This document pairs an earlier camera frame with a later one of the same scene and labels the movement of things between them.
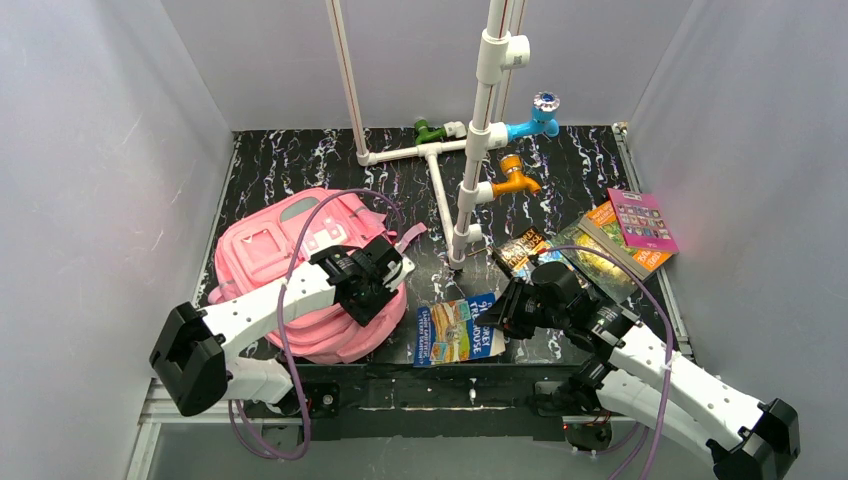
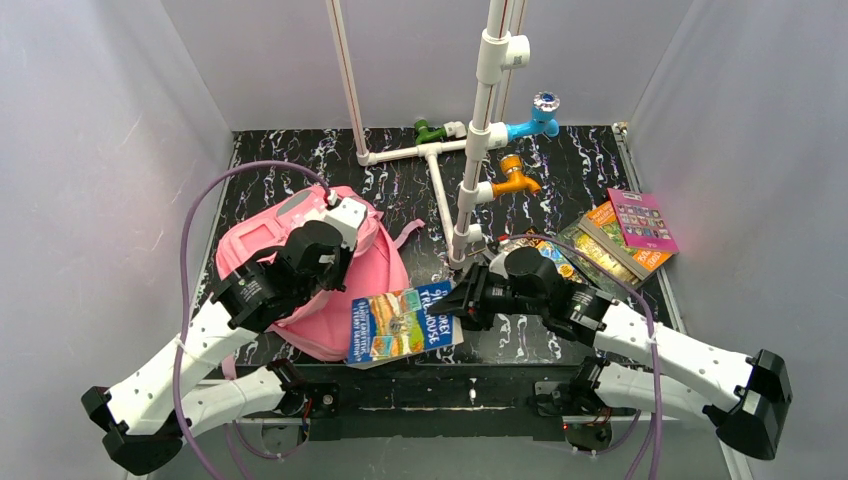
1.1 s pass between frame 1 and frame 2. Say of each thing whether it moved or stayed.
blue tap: stayed
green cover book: stayed
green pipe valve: stayed
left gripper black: moved
